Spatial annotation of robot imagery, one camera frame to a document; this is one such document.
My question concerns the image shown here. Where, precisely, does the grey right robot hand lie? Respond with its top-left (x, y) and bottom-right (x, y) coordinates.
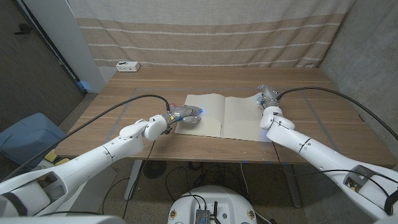
top-left (256, 84), bottom-right (280, 110)

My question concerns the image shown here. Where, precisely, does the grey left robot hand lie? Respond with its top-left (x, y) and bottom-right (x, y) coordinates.
top-left (163, 105), bottom-right (204, 125)

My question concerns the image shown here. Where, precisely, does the cream paper file folder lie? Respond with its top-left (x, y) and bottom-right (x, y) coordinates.
top-left (174, 93), bottom-right (274, 143)

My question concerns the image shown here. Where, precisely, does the round black floor vent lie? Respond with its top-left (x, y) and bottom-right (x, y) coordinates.
top-left (142, 160), bottom-right (167, 179)

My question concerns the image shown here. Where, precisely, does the white power strip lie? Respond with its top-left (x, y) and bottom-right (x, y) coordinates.
top-left (116, 61), bottom-right (141, 73)

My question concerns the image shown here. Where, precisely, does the beige striped cloth backdrop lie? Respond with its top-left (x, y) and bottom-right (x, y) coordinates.
top-left (67, 0), bottom-right (355, 68)

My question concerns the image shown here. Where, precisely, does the white table leg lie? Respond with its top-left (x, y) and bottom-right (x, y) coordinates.
top-left (124, 159), bottom-right (143, 200)

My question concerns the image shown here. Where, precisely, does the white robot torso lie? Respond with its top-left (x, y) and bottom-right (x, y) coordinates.
top-left (167, 185), bottom-right (258, 224)

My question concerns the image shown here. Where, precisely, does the grey table leg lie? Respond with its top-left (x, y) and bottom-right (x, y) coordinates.
top-left (281, 164), bottom-right (302, 208)

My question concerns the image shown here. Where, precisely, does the black antenna on torso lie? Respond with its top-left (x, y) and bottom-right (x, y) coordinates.
top-left (208, 201), bottom-right (222, 224)

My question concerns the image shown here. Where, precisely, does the grey box on torso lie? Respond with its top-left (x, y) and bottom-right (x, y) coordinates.
top-left (195, 208), bottom-right (211, 224)

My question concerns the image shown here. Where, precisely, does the white pillar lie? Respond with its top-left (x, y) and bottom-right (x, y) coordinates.
top-left (23, 0), bottom-right (106, 93)

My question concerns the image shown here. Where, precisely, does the yellow foam object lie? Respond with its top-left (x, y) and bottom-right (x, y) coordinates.
top-left (43, 148), bottom-right (71, 166)

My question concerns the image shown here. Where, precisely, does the blue plastic bin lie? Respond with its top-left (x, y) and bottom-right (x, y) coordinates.
top-left (0, 112), bottom-right (66, 169)

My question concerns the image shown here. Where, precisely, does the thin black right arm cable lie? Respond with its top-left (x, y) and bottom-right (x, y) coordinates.
top-left (272, 141), bottom-right (285, 166)

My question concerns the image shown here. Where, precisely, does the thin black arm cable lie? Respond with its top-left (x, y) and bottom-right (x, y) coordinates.
top-left (272, 141), bottom-right (285, 166)
top-left (123, 139), bottom-right (156, 218)

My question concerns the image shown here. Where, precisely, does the black looped floor cable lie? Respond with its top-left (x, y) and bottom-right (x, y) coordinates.
top-left (164, 166), bottom-right (191, 202)

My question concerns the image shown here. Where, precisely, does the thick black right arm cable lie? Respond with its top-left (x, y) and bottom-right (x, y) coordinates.
top-left (275, 86), bottom-right (398, 141)

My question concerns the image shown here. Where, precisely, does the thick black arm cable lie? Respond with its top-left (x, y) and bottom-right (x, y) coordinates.
top-left (275, 86), bottom-right (398, 141)
top-left (0, 94), bottom-right (171, 183)

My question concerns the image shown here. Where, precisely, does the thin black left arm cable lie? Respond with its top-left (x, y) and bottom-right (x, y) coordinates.
top-left (123, 139), bottom-right (156, 218)

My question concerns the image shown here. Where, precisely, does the white floor cable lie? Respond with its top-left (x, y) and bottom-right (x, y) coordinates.
top-left (239, 162), bottom-right (250, 196)

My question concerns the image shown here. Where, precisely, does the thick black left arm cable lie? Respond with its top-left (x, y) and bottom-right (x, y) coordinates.
top-left (0, 94), bottom-right (171, 183)

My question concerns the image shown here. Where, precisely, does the black door handle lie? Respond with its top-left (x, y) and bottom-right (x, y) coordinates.
top-left (14, 23), bottom-right (33, 35)

